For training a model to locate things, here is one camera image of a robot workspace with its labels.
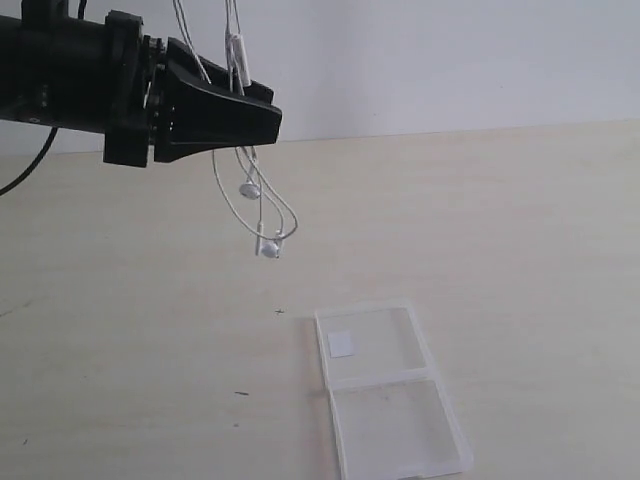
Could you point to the clear plastic storage case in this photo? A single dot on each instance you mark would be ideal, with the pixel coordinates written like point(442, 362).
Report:
point(391, 415)

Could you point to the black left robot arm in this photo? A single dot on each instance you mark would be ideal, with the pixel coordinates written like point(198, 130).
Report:
point(54, 69)

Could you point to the white wired earphones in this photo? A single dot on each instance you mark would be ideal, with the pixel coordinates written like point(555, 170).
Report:
point(256, 186)

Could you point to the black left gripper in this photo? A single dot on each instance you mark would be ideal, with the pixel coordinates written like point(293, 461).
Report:
point(185, 114)

